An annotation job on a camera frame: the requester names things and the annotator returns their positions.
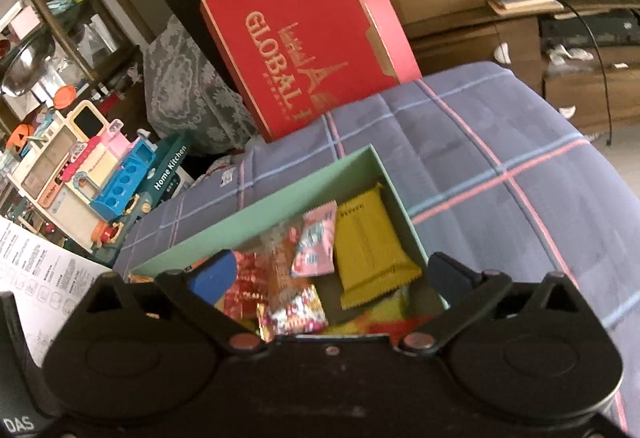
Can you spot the orange pumpkin toy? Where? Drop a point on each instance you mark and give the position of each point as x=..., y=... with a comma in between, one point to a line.
x=22, y=135

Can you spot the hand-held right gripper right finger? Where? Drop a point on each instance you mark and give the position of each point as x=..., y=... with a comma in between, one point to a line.
x=442, y=270

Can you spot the pink small box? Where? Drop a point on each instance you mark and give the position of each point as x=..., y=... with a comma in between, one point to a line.
x=24, y=23

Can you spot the metal bowl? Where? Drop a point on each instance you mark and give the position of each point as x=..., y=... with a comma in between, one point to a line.
x=25, y=67

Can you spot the mint green cardboard box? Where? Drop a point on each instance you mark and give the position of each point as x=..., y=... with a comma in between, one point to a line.
x=300, y=188

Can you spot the clear orange snack packet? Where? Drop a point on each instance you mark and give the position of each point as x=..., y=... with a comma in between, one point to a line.
x=282, y=268

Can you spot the crumpled white tissue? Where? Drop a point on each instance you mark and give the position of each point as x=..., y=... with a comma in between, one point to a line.
x=567, y=53

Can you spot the orange round lid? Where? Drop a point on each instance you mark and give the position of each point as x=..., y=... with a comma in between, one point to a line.
x=66, y=97

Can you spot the black media player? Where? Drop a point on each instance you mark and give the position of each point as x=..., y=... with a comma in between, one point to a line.
x=575, y=25

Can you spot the grey lace cloth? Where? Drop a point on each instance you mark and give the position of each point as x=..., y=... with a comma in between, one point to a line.
x=190, y=82

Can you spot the white instruction sheet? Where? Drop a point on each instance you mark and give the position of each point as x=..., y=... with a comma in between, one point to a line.
x=45, y=278

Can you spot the yellow square snack packet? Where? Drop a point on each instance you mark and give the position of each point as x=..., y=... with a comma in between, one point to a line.
x=370, y=258

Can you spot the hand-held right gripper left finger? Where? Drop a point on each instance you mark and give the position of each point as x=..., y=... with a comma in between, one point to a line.
x=215, y=275

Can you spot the low wooden cabinet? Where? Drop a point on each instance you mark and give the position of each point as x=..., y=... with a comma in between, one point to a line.
x=450, y=47

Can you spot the red gift box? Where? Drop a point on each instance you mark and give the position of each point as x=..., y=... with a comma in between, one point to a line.
x=300, y=42

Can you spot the red snack packet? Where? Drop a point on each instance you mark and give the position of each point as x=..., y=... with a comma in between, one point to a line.
x=242, y=293

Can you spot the blue plaid blanket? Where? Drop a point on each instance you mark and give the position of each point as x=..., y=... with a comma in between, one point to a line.
x=475, y=127

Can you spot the pastel toy kitchen set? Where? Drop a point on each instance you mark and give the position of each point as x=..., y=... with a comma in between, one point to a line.
x=55, y=167

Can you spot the teal toy kitchen carton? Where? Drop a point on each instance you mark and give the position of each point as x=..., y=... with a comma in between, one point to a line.
x=167, y=167

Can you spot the white pink printed snack packet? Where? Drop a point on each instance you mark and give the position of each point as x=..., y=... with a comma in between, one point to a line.
x=295, y=315

